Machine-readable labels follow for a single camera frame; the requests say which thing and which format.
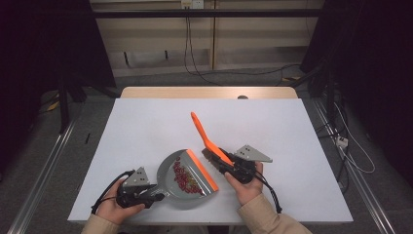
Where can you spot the small black floor item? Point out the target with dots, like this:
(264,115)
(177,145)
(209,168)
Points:
(87,138)

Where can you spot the black horizontal bar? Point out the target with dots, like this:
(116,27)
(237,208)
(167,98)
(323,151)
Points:
(227,13)

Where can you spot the person's left hand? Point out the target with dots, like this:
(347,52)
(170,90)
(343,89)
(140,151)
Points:
(112,209)

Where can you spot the person's right hand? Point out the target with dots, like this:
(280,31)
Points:
(248,193)

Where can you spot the wooden table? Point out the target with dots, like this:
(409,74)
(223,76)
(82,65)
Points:
(195,92)

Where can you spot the orange brush with grey bristles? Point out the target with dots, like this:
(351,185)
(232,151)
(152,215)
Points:
(203,133)

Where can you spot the white power plug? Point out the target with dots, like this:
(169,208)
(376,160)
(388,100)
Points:
(342,142)

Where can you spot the black metal stand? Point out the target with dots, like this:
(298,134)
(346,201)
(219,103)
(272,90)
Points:
(63,110)

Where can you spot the grey dustpan with orange edge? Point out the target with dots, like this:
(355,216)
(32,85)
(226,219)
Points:
(167,182)

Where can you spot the aluminium floor rail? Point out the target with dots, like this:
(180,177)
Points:
(39,185)
(363,188)

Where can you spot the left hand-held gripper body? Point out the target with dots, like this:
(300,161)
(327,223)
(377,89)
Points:
(138,180)

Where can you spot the white wall socket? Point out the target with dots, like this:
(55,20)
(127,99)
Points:
(192,3)

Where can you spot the white table board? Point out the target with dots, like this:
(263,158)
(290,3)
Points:
(259,113)

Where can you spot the scatter of red and green beans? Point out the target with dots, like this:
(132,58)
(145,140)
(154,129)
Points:
(185,178)

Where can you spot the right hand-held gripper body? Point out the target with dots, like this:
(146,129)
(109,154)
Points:
(248,156)

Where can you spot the black curtain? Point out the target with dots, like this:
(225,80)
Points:
(39,48)
(373,65)

